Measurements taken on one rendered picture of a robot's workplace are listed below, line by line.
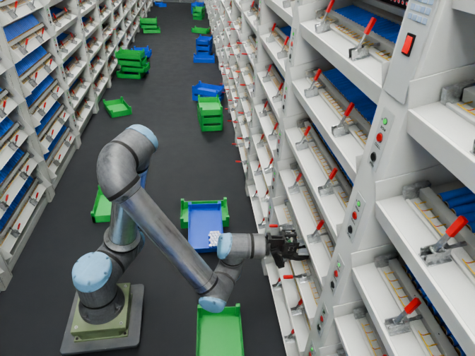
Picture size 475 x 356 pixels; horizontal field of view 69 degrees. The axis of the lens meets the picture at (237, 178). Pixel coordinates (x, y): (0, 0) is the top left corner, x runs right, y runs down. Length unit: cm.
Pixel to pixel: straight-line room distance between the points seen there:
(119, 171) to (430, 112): 79
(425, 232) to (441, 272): 8
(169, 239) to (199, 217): 104
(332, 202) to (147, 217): 55
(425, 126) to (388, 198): 20
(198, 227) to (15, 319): 99
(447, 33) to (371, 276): 51
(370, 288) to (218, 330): 104
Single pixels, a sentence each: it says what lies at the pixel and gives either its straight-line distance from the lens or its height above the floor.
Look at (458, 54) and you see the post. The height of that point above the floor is 137.
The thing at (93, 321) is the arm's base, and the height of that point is 16.
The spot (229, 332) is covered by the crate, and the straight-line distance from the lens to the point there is 175.
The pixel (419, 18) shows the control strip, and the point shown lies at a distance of 65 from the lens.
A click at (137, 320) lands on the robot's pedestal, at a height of 6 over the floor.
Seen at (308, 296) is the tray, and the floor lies 49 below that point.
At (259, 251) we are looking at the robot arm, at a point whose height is 60.
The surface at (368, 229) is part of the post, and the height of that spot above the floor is 100.
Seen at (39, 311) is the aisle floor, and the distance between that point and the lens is 199.
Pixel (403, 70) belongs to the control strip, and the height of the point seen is 133.
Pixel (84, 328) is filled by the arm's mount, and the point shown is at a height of 14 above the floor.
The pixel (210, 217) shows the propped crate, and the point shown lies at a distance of 215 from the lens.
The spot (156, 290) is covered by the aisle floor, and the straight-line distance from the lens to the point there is 190.
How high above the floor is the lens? 150
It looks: 35 degrees down
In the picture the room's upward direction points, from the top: 3 degrees clockwise
